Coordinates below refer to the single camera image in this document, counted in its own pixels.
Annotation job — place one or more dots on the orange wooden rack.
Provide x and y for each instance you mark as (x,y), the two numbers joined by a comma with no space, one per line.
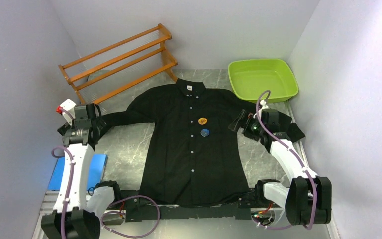
(107,72)

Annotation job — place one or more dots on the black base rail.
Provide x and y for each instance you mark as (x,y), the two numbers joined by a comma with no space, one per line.
(129,196)

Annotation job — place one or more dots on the green plastic basin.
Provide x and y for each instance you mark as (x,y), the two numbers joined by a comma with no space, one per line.
(249,78)

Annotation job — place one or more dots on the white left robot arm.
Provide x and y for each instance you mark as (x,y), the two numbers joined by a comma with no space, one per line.
(73,216)

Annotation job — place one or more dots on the orange round brooch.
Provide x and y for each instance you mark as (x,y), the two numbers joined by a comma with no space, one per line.
(202,121)

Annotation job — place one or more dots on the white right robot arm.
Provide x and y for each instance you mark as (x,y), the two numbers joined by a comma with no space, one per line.
(306,197)

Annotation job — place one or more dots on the blue foam pad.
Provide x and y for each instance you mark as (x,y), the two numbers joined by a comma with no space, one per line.
(95,173)

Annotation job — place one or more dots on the aluminium frame rail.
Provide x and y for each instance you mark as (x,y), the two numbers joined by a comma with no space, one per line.
(136,211)

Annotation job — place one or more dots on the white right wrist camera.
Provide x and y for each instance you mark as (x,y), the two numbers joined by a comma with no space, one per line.
(263,105)

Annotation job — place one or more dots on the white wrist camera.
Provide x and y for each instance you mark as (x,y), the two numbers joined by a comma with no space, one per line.
(66,109)
(263,105)

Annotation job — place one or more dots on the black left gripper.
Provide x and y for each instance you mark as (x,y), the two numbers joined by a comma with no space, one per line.
(63,129)

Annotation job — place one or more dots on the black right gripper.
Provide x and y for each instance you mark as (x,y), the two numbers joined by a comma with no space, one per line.
(251,118)

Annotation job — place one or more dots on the blue round brooch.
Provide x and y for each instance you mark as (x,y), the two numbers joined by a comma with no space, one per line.
(205,133)

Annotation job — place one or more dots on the black button shirt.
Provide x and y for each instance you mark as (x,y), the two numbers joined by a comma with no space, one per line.
(182,167)

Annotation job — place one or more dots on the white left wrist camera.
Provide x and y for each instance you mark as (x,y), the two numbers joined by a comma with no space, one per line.
(66,109)

